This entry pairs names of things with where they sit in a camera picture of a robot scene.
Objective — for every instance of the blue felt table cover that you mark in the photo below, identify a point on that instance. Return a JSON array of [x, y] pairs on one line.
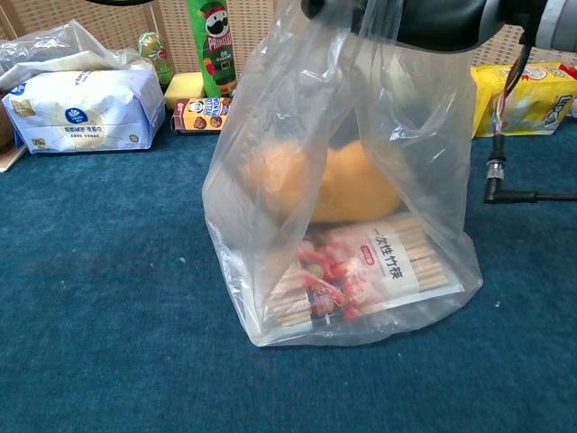
[[90, 270]]

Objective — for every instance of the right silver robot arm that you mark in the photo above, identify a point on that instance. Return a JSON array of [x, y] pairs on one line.
[[561, 22]]

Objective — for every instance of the crumpled clear bag with goods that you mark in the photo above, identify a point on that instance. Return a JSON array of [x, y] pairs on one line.
[[45, 49]]

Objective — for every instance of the brown panda cookie box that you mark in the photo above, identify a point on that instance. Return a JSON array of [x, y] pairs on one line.
[[203, 117]]

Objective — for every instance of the yellow sponge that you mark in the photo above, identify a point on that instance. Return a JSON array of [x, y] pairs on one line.
[[182, 90]]

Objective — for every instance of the green bottle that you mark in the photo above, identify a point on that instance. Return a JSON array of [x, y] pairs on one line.
[[153, 49]]

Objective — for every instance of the brown capybara plush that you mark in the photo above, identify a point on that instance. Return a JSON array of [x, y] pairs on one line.
[[3, 126]]

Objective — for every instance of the yellow plush toy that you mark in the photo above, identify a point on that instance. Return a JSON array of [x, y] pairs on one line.
[[351, 189]]

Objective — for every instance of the white flat board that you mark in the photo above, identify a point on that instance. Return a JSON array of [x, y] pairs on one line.
[[11, 160]]

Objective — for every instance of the white blue tissue pack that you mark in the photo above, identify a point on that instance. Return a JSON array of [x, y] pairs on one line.
[[81, 113]]

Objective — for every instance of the wicker folding screen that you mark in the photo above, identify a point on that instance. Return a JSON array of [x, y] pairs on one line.
[[261, 27]]

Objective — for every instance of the yellow snack bag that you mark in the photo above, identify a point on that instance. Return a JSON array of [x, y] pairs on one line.
[[541, 99]]

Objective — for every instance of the clear plastic shopping bag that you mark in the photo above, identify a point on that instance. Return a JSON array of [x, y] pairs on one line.
[[279, 90]]

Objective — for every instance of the bamboo chopsticks pack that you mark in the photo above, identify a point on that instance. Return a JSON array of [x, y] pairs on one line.
[[405, 266]]

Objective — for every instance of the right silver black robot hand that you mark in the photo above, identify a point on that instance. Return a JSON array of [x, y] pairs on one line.
[[442, 22]]

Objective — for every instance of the green Pringles can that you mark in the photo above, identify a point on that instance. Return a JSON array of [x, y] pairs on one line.
[[216, 45]]

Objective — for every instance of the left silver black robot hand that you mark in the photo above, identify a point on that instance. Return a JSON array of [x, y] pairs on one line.
[[119, 2]]

